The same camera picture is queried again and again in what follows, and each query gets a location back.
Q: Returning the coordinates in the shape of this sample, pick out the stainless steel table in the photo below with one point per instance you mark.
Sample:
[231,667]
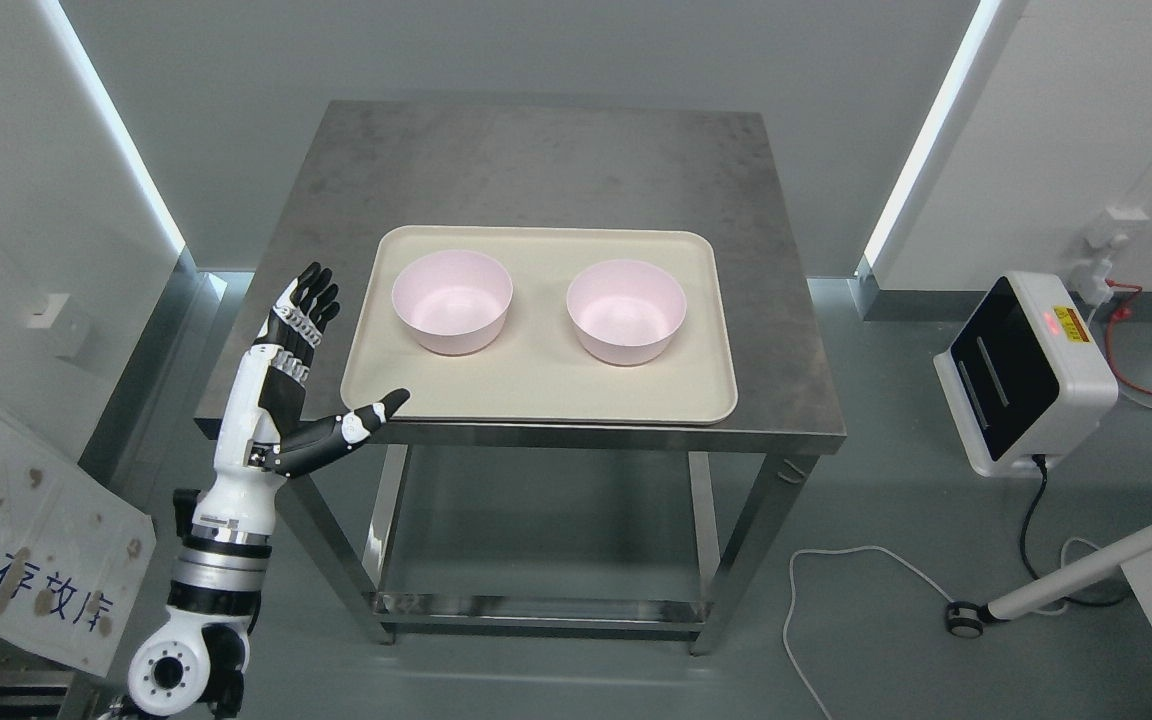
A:
[374,166]

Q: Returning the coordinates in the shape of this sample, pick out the beige plastic tray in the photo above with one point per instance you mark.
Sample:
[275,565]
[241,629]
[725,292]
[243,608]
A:
[536,369]

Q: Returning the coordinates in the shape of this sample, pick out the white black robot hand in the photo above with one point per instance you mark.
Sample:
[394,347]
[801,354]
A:
[263,440]

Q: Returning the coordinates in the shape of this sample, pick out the white wall socket plug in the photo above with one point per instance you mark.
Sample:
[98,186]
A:
[1113,229]

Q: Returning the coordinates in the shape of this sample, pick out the white sign with blue text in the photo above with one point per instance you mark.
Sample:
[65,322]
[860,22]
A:
[73,556]

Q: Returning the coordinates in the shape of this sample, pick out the white wheeled stand leg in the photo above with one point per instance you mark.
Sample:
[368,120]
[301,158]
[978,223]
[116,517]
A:
[968,620]

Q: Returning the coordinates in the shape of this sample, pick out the white black box device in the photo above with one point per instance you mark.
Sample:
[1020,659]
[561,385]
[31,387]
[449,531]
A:
[1023,377]

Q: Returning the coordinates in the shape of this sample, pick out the white wall switch box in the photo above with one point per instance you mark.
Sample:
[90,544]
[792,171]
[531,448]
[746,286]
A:
[63,325]

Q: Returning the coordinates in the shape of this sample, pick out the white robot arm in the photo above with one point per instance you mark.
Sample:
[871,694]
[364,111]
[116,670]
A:
[200,654]

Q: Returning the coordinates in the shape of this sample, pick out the pink bowl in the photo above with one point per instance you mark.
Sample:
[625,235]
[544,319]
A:
[453,302]
[625,312]

